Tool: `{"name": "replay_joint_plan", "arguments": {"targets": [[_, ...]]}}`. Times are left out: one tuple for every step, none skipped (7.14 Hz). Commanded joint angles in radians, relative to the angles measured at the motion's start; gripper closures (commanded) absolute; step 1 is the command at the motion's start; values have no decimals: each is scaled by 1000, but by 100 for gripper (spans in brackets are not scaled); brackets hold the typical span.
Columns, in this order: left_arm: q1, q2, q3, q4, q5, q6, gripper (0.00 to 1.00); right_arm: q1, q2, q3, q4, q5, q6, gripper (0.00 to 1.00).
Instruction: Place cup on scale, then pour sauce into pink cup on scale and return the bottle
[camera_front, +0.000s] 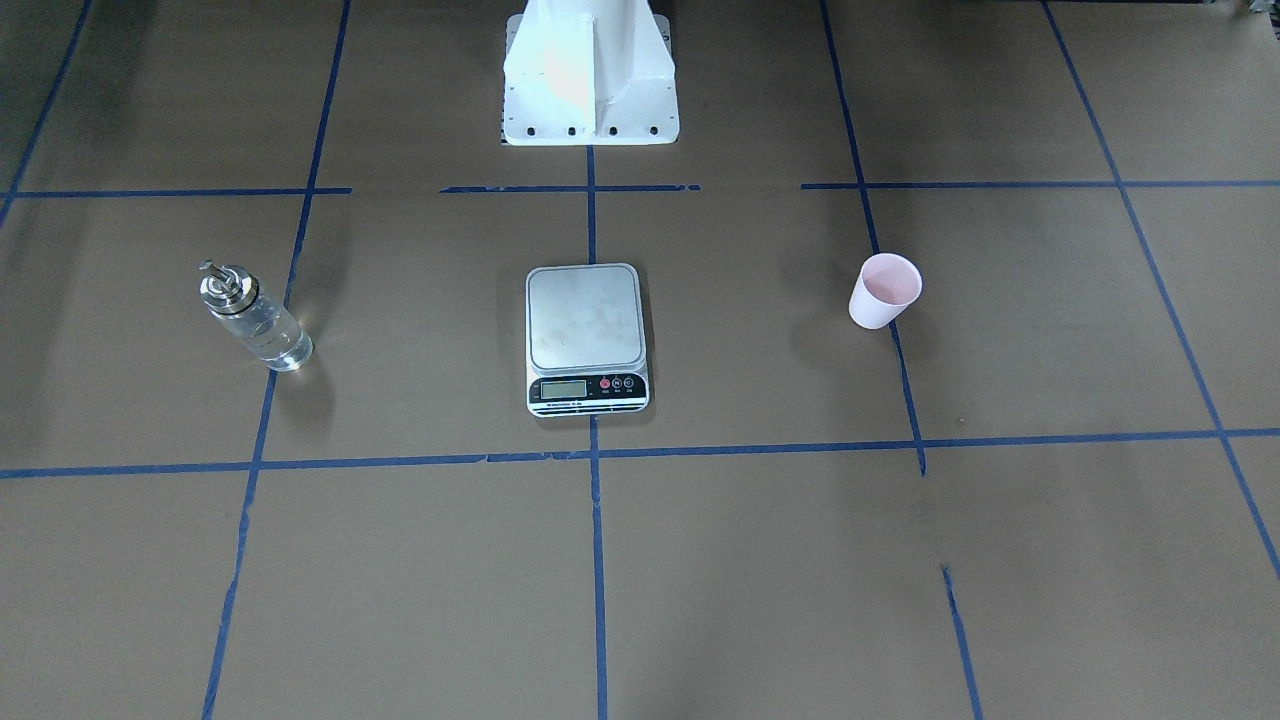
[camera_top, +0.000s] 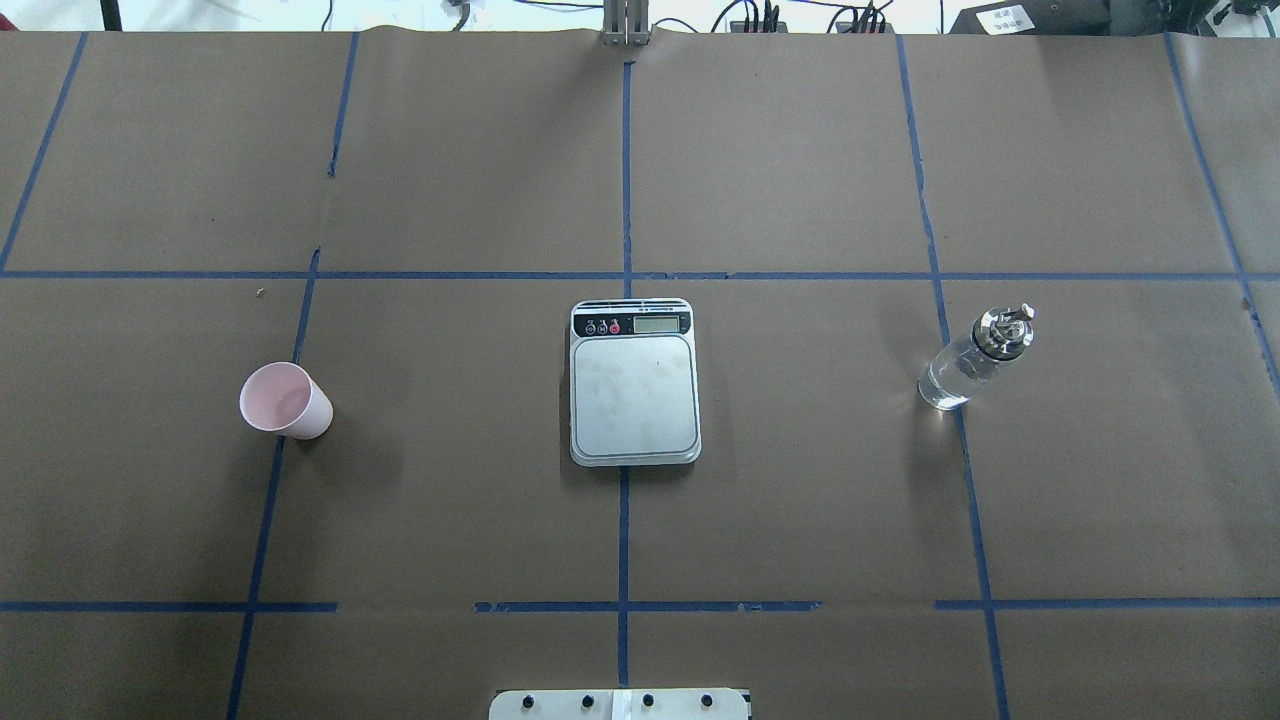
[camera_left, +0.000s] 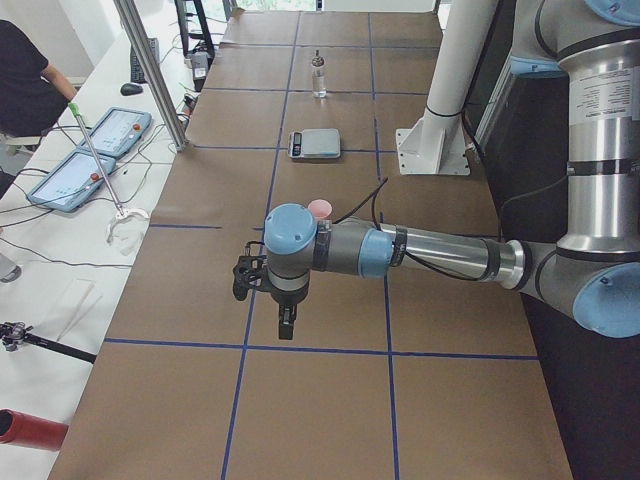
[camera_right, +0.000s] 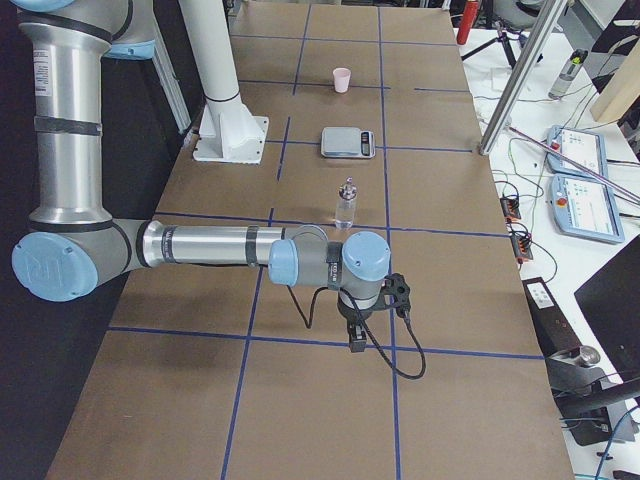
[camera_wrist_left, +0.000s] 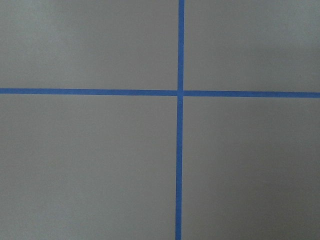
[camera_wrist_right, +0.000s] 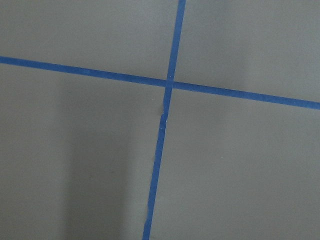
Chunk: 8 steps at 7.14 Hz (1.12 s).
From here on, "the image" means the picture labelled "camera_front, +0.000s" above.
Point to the pink paper cup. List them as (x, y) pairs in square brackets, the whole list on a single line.
[(887, 283)]

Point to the clear glass sauce bottle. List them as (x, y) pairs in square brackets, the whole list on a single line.
[(236, 299)]

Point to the silver digital kitchen scale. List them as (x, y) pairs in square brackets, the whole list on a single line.
[(585, 341)]

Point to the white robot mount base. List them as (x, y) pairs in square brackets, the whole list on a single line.
[(589, 73)]

